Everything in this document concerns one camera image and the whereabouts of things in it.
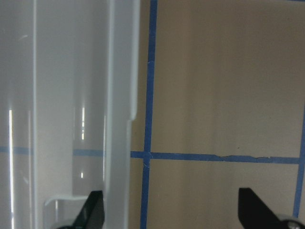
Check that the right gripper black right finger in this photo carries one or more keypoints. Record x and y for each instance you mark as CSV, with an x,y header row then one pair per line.
x,y
253,213

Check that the clear plastic box lid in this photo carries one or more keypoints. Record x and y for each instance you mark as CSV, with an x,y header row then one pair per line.
x,y
68,96

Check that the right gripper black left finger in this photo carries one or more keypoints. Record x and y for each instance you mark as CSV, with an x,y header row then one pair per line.
x,y
91,215

